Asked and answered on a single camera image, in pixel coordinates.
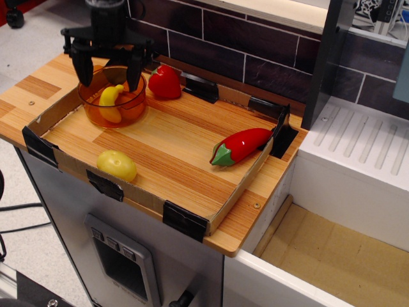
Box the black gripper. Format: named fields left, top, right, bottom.
left=61, top=6, right=153, bottom=91

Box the yellow toy banana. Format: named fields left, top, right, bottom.
left=99, top=84, right=124, bottom=123

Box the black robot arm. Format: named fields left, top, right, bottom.
left=61, top=1, right=153, bottom=91

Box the orange transparent plastic pot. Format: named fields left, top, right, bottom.
left=77, top=66, right=146, bottom=128

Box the red toy strawberry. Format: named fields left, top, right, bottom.
left=148, top=65, right=181, bottom=98

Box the black caster wheel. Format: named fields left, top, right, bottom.
left=6, top=7, right=24, bottom=29

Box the yellow toy potato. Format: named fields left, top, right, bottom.
left=96, top=150, right=137, bottom=182

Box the red toy chili pepper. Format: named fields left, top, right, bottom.
left=210, top=128, right=273, bottom=166

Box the grey toy oven front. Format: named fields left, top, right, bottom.
left=84, top=214, right=162, bottom=306

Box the white toy sink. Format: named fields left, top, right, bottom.
left=223, top=98, right=408, bottom=306

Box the black cable on floor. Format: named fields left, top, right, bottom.
left=0, top=202, right=52, bottom=263

